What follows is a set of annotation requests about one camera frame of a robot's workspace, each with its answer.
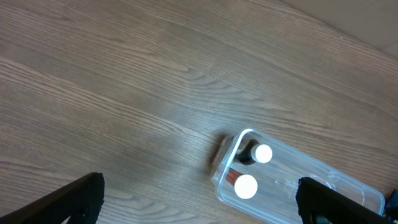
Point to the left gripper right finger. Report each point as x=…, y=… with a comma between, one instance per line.
x=342, y=201

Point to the black bottle white cap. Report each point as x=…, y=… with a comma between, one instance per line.
x=251, y=151

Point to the clear plastic container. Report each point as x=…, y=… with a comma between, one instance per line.
x=278, y=180

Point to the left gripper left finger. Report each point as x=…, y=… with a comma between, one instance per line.
x=78, y=202

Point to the orange tube white cap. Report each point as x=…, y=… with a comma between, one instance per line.
x=245, y=186

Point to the blue lozenge packet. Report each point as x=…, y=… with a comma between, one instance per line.
x=391, y=209

